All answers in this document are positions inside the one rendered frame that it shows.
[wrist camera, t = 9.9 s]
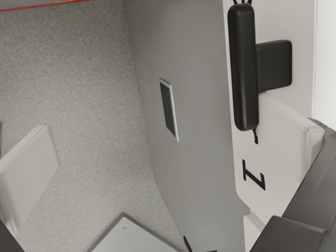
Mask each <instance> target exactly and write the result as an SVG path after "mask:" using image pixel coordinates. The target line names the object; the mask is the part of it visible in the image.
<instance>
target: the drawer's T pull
mask: <svg viewBox="0 0 336 252"><path fill-rule="evenodd" d="M227 26H228V41H229V56H230V71H231V86H232V101H233V116H234V123H235V126H236V128H237V129H238V130H240V131H242V132H245V131H249V130H253V129H255V128H256V127H257V126H258V124H259V107H258V92H259V93H260V92H264V91H269V90H274V89H279V88H283V87H287V86H290V85H291V83H292V43H291V41H289V40H283V39H280V40H274V41H268V42H263V43H257V44H256V26H255V11H254V8H253V7H252V6H251V4H249V3H239V4H234V5H232V6H231V7H230V8H229V10H228V13H227Z"/></svg>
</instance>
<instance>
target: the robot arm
mask: <svg viewBox="0 0 336 252"><path fill-rule="evenodd" d="M257 93H258V120H259V122H258V125H257V127H256V135H257V136H258V138H259V139H260V140H261V141H262V142H263V143H264V144H265V145H266V147H267V148H268V149H269V150H270V151H271V152H272V153H273V154H274V156H275V157H276V158H277V159H278V160H279V161H280V162H281V163H282V165H283V166H284V167H285V168H286V169H287V170H288V171H289V172H290V173H291V175H292V176H293V177H294V178H295V179H296V180H297V181H298V182H299V184H300V185H299V187H298V189H297V191H296V192H295V194H294V196H293V197H292V199H291V201H290V203H289V204H288V206H287V208H286V209H285V211H284V213H283V214H282V216H281V217H280V216H277V215H273V216H272V217H271V218H270V219H269V221H268V223H267V224H266V226H265V227H264V229H263V230H262V232H261V234H260V235H259V237H258V238H257V240H256V242H255V243H254V245H253V246H252V248H251V250H250V251H249V252H336V131H335V130H333V129H332V128H330V127H328V126H327V125H325V124H323V123H322V122H320V121H319V120H317V119H313V118H310V117H307V118H306V117H305V116H303V115H302V114H300V113H299V112H297V111H296V110H294V109H292V108H291V107H289V106H288V105H286V104H285V103H283V102H282V101H280V100H278V99H277V98H275V97H274V96H272V95H271V94H269V93H268V92H266V91H263V92H257ZM60 164H61V162H60V159H59V155H58V152H57V148H56V145H55V141H54V138H53V134H52V131H51V128H50V124H47V122H46V123H40V124H38V125H37V126H36V127H35V128H34V129H33V130H32V131H31V132H29V133H28V134H27V135H26V136H25V137H24V138H23V139H22V140H21V141H20V142H19V143H18V144H17V145H16V146H15V147H13V148H12V149H11V150H10V151H9V152H8V153H7V154H6V155H5V156H4V157H3V158H2V159H1V160H0V252H25V251H24V250H23V249H22V247H21V246H20V245H19V243H18V242H17V241H16V239H15V238H14V237H13V236H16V235H17V233H18V232H19V231H20V229H21V227H22V226H23V224H24V222H25V221H26V219H27V218H28V216H29V214H30V213H31V211H32V210H33V208H34V206H35V205H36V203H37V201H38V200H39V198H40V197H41V195H42V193H43V192H44V190H45V189H46V187H47V185H48V184H49V182H50V180H51V179H52V177H53V176H54V174H55V172H56V171H57V169H58V168H59V166H60Z"/></svg>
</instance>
